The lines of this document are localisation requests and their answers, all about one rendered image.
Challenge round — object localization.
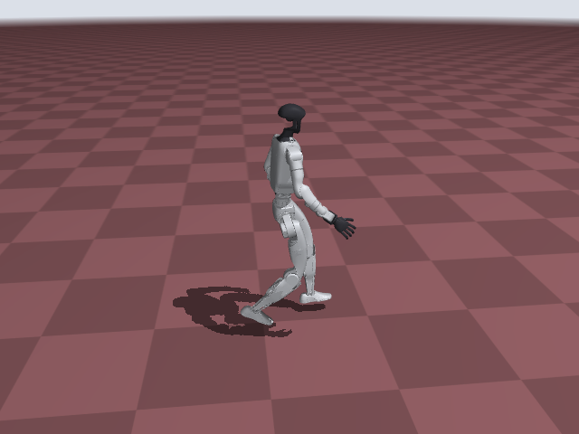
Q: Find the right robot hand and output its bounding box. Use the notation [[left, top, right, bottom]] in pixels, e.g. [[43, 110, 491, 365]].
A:
[[323, 211, 356, 240]]

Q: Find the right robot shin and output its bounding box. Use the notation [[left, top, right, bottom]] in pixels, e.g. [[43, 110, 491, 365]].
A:
[[252, 273, 301, 314]]

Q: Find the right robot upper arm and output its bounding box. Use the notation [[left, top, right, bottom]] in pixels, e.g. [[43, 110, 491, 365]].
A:
[[286, 146, 310, 199]]

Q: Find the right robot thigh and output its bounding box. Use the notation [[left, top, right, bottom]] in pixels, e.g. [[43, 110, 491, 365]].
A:
[[280, 214, 307, 281]]

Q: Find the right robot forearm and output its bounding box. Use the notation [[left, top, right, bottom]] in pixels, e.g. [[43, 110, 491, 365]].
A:
[[299, 185, 335, 222]]

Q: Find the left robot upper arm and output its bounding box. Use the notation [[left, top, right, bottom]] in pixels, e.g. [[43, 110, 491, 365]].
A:
[[264, 134, 278, 175]]

